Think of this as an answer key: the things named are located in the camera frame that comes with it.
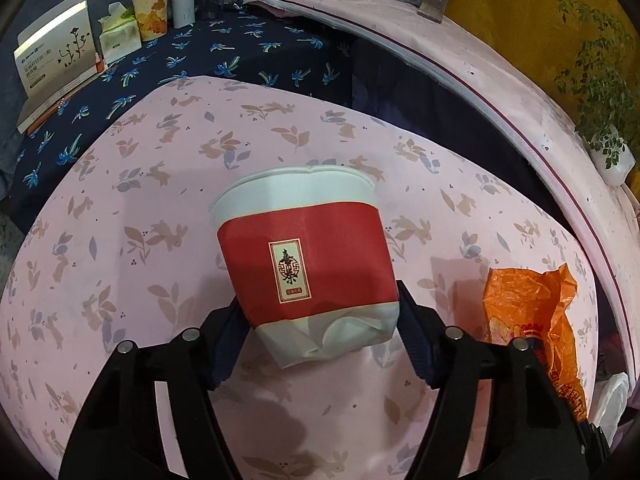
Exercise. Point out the white flower-print box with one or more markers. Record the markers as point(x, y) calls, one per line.
point(55, 45)

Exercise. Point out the pink cloth with red stripe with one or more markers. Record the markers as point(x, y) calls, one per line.
point(500, 70)

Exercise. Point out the orange-edged book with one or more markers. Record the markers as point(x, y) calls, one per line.
point(55, 100)

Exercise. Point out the yellow cloth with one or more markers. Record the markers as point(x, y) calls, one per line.
point(525, 10)

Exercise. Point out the green plant in white pot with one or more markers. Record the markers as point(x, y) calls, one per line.
point(617, 160)

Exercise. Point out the red and white paper cup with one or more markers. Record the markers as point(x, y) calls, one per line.
point(300, 230)

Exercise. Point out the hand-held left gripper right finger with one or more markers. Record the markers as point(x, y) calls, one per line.
point(415, 340)

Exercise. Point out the dark purple cloth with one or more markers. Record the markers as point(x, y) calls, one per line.
point(425, 105)

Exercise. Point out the pink rabbit-print tablecloth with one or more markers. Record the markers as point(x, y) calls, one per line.
point(150, 185)

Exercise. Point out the small orange plastic bag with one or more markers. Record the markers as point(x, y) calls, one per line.
point(525, 300)

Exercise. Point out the green tissue pack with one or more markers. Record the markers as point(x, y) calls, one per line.
point(119, 37)

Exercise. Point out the navy leaf-print cloth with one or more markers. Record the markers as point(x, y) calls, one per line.
point(225, 55)

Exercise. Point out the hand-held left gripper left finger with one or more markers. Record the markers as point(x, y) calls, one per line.
point(227, 345)

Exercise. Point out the yellow printed canister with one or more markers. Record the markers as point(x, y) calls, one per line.
point(150, 15)

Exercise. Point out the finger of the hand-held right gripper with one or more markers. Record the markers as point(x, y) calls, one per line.
point(594, 442)

